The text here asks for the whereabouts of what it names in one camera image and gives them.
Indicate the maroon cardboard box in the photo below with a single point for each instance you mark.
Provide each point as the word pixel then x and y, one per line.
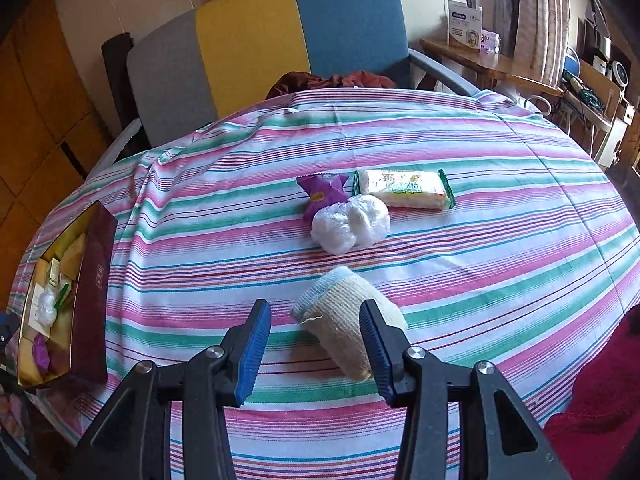
pixel 90 300

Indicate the white round speaker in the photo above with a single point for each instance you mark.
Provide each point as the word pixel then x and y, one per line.
pixel 621 71

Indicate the dark red cloth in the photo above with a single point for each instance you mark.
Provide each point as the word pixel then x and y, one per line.
pixel 330 82

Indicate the red blanket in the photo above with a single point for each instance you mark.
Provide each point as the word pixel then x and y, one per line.
pixel 600 410

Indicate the beige sock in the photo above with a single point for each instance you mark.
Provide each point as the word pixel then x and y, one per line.
pixel 345 315

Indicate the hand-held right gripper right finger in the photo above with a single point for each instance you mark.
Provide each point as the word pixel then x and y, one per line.
pixel 376 355

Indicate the grey yellow blue chair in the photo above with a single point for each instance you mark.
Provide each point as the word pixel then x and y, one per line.
pixel 300 40

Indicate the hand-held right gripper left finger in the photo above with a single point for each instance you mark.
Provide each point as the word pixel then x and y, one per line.
pixel 251 357

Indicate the small pink container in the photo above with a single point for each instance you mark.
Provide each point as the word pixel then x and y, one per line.
pixel 490 43

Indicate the brown cardboard box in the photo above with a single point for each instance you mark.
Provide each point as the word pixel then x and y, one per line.
pixel 597 82

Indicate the white printed box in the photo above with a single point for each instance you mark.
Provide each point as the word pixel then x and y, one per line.
pixel 465 22

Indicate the green white snack packet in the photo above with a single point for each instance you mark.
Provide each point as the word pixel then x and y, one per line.
pixel 405 189

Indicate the white plastic bag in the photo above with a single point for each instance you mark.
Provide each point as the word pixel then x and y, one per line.
pixel 46 306
pixel 350 225

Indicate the purple snack packet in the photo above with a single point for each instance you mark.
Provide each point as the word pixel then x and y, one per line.
pixel 322 194
pixel 40 353

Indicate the striped tablecloth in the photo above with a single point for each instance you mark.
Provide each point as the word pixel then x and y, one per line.
pixel 450 280

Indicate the wooden desk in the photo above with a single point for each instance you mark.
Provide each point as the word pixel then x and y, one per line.
pixel 495 67

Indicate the green white carton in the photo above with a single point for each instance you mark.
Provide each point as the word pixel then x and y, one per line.
pixel 53 272

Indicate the patterned curtain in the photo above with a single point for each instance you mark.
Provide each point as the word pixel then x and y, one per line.
pixel 537 15

